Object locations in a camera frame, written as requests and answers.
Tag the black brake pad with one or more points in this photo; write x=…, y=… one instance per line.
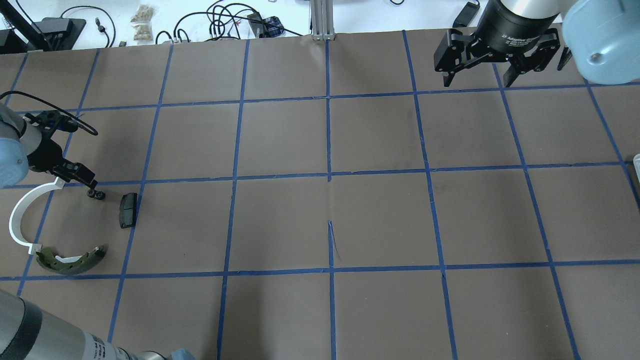
x=128, y=206

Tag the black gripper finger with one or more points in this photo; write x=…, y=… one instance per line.
x=75, y=171

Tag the olive brake shoe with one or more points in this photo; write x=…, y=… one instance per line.
x=69, y=266

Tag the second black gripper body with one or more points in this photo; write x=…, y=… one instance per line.
x=509, y=31

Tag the aluminium frame post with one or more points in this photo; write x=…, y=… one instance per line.
x=322, y=20

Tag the bag of small parts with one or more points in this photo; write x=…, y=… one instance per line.
x=141, y=23

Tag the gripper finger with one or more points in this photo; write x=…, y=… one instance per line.
x=448, y=72
x=517, y=67

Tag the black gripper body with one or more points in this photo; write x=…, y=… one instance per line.
x=44, y=154

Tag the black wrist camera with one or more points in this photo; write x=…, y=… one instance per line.
x=52, y=121

